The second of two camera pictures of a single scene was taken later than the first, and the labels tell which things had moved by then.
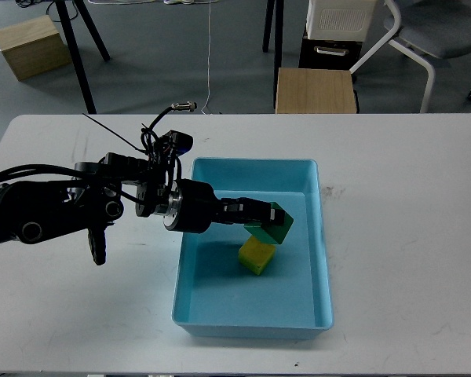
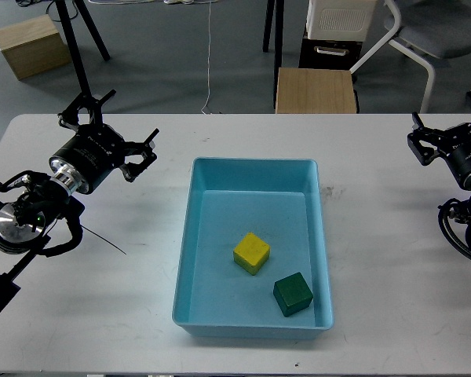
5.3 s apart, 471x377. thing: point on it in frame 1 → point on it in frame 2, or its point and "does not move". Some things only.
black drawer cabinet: x=327 y=54 does not move
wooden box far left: x=32 y=47 does not move
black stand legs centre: x=279 y=27 does not move
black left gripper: x=193 y=206 → x=97 y=150
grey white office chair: x=429 y=30 does not move
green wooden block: x=273 y=233 → x=292 y=294
